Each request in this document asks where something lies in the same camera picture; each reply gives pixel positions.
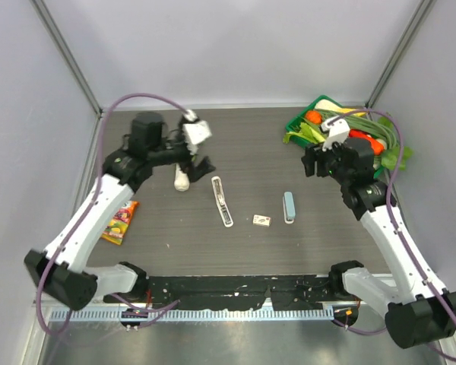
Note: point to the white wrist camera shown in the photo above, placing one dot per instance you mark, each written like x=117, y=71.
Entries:
x=196, y=130
x=337, y=129

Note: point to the green bok choy toy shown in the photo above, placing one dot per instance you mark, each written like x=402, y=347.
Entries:
x=181, y=180

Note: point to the green plastic tray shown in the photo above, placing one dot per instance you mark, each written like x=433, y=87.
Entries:
x=299, y=119

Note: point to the colourful snack packet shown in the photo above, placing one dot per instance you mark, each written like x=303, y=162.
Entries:
x=117, y=227

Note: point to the perforated cable duct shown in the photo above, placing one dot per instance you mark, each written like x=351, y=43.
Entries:
x=264, y=314

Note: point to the pale green leek toy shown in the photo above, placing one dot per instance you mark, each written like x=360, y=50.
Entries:
x=306, y=132

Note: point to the white stapler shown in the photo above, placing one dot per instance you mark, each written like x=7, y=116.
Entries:
x=221, y=202

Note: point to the white radish toy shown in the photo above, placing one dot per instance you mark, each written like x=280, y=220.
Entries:
x=325, y=104

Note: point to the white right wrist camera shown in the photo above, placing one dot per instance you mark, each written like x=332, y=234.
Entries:
x=337, y=129

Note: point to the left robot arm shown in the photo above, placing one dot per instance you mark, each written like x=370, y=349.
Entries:
x=60, y=270

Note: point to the yellow corn toy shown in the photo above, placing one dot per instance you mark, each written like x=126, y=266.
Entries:
x=352, y=111

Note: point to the green lettuce leaf toy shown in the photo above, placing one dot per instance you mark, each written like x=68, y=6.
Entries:
x=388, y=158

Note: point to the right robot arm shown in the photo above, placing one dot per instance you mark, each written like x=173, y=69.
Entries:
x=418, y=308

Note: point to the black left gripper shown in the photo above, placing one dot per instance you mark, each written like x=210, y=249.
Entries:
x=204, y=166

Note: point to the green long beans bundle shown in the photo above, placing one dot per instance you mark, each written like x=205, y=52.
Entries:
x=378, y=129

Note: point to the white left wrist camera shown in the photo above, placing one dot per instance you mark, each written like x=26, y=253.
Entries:
x=196, y=130

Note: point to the orange carrot toy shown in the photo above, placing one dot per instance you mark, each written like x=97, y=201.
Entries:
x=377, y=145

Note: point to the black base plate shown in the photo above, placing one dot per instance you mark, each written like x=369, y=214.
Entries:
x=242, y=293

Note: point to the orange pumpkin toy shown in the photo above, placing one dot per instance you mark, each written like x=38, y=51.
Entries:
x=314, y=117

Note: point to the staples box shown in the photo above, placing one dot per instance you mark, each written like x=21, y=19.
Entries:
x=261, y=220

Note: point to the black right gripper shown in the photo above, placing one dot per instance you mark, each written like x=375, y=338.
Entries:
x=308, y=161

